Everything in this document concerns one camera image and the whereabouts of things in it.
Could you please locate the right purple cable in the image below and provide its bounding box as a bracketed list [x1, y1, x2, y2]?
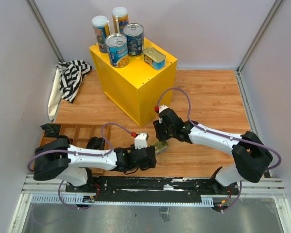
[157, 87, 282, 212]

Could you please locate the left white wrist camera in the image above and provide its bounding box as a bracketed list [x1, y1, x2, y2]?
[131, 132, 149, 150]

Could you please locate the yellow cabinet box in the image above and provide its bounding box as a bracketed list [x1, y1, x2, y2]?
[89, 38, 177, 127]

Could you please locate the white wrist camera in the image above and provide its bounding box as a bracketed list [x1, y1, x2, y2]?
[154, 105, 169, 114]
[131, 132, 149, 150]

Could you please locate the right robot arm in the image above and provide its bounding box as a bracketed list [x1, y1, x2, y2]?
[153, 105, 273, 194]

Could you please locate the gold sardine tin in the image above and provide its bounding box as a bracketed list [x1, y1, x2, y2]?
[152, 141, 168, 155]
[143, 47, 166, 70]

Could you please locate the corn can with pull tab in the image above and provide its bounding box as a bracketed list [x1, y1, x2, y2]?
[105, 33, 129, 68]

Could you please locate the striped black white cloth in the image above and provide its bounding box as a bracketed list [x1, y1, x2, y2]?
[56, 60, 92, 104]

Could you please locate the cream canvas bag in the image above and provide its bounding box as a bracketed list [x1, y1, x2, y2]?
[48, 69, 63, 121]

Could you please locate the purple cable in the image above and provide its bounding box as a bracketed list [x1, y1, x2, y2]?
[157, 87, 282, 212]
[26, 123, 137, 211]

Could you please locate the black coiled strap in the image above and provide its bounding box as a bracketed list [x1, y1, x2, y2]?
[86, 136, 105, 150]

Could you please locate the dark patterned rolled cloth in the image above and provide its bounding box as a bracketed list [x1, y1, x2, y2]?
[40, 123, 61, 137]

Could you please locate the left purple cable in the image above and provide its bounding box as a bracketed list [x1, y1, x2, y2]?
[26, 123, 137, 211]

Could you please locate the tall can mixed beans label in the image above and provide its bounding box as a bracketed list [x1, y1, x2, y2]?
[112, 7, 129, 34]

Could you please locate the tall can orange label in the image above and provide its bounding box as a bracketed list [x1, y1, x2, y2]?
[91, 16, 110, 53]

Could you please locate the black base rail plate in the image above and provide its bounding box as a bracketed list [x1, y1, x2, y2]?
[65, 176, 239, 203]

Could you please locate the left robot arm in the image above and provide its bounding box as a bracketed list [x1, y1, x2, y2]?
[28, 133, 156, 192]

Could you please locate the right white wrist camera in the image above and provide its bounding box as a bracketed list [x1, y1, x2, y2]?
[154, 105, 169, 114]

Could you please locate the blue short can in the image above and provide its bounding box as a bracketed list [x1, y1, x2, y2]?
[123, 23, 144, 57]

